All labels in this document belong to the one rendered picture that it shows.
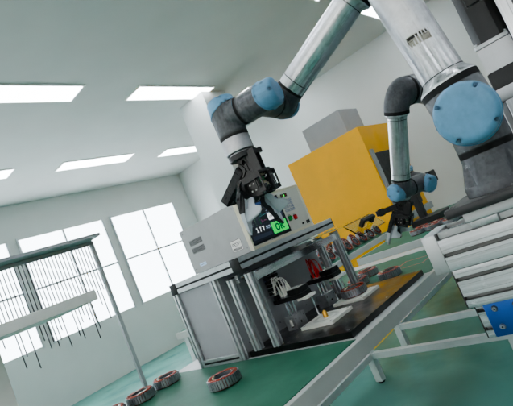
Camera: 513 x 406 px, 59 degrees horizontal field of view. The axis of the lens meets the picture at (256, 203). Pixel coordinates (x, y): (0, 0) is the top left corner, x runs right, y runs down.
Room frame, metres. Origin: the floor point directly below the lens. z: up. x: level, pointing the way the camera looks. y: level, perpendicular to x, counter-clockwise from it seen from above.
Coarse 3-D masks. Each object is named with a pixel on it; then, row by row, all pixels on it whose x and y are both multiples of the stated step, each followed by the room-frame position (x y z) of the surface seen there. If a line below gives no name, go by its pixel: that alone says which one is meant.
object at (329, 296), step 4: (328, 292) 1.99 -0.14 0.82; (332, 292) 2.01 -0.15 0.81; (316, 296) 2.00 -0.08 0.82; (320, 296) 1.98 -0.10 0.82; (324, 296) 1.97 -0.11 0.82; (328, 296) 1.98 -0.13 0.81; (332, 296) 2.00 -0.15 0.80; (336, 296) 2.02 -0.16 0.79; (320, 300) 1.99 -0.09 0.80; (324, 300) 1.98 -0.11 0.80; (328, 300) 1.97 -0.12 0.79; (332, 300) 1.99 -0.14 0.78; (336, 300) 2.01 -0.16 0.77; (320, 304) 2.00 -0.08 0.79; (324, 304) 1.98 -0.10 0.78; (328, 304) 1.97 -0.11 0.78
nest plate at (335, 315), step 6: (348, 306) 1.75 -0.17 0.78; (330, 312) 1.78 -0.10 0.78; (336, 312) 1.74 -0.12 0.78; (342, 312) 1.69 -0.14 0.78; (318, 318) 1.76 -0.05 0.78; (324, 318) 1.72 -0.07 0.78; (330, 318) 1.67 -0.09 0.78; (336, 318) 1.65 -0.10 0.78; (306, 324) 1.75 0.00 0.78; (312, 324) 1.70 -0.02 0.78; (318, 324) 1.67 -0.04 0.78; (324, 324) 1.65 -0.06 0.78; (330, 324) 1.63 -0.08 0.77
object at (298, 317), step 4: (296, 312) 1.83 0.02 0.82; (300, 312) 1.82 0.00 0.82; (288, 316) 1.81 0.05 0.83; (292, 316) 1.78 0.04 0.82; (296, 316) 1.80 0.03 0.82; (300, 316) 1.82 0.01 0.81; (304, 316) 1.83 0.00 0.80; (284, 320) 1.81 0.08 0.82; (288, 320) 1.80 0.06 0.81; (292, 320) 1.79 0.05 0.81; (296, 320) 1.79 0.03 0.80; (300, 320) 1.81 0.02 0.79; (304, 320) 1.83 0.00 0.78; (288, 324) 1.81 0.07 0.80; (296, 324) 1.78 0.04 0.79; (300, 324) 1.80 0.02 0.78; (304, 324) 1.82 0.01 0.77; (288, 328) 1.81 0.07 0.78; (292, 328) 1.80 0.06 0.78; (296, 328) 1.79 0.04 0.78
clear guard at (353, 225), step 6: (348, 222) 2.01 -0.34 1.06; (354, 222) 1.88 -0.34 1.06; (366, 222) 1.91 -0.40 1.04; (372, 222) 1.93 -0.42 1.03; (378, 222) 1.94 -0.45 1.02; (384, 222) 1.97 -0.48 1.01; (336, 228) 1.94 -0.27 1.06; (348, 228) 1.82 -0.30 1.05; (354, 228) 1.83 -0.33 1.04; (360, 228) 1.85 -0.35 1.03; (366, 228) 1.86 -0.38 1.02; (372, 228) 1.87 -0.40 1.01; (318, 234) 2.08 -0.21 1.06; (324, 234) 1.89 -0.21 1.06; (360, 234) 1.79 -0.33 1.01; (306, 240) 2.01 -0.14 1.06
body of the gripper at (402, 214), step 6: (402, 204) 2.02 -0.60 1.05; (408, 204) 2.00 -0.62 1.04; (396, 210) 2.04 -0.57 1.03; (402, 210) 2.03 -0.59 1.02; (408, 210) 2.01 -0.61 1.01; (396, 216) 2.03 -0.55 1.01; (402, 216) 2.01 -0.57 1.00; (408, 216) 2.00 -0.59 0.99; (396, 222) 2.05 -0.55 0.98; (402, 222) 2.03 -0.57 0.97; (408, 222) 2.05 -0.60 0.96
